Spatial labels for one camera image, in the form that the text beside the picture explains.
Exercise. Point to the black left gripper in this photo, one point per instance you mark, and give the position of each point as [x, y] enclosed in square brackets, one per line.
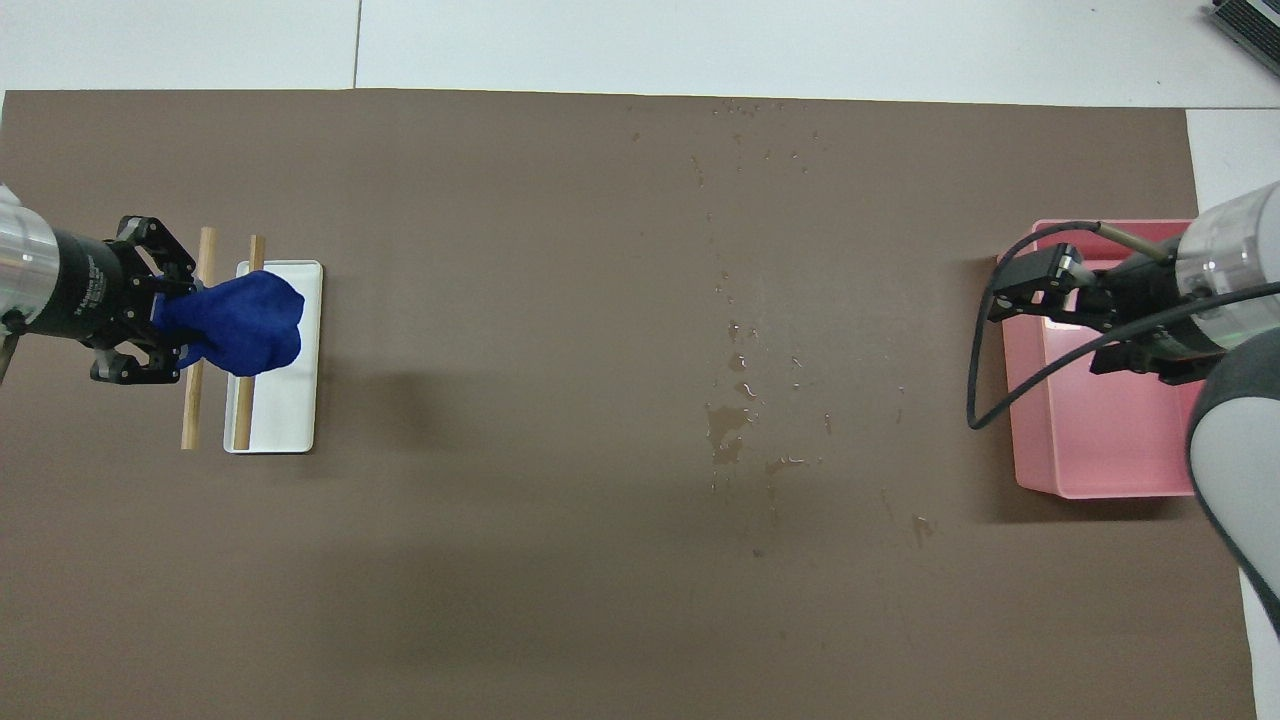
[90, 290]

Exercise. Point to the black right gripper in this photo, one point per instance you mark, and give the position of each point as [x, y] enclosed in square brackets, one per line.
[1150, 310]

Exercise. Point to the blue towel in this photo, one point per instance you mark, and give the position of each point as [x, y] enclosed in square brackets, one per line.
[245, 325]

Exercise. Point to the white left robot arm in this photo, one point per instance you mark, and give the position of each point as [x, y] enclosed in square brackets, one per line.
[20, 260]

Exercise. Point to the white towel rack base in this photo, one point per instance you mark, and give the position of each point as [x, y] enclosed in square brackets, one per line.
[290, 410]

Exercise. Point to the long wooden rack rod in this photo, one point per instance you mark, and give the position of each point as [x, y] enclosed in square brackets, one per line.
[191, 410]

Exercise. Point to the pink plastic bin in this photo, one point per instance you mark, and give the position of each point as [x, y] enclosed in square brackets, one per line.
[1100, 430]

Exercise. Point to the grey ribbed device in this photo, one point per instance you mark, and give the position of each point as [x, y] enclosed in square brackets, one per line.
[1250, 18]

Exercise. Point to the brown table mat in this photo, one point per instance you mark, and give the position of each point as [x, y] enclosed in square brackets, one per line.
[500, 600]

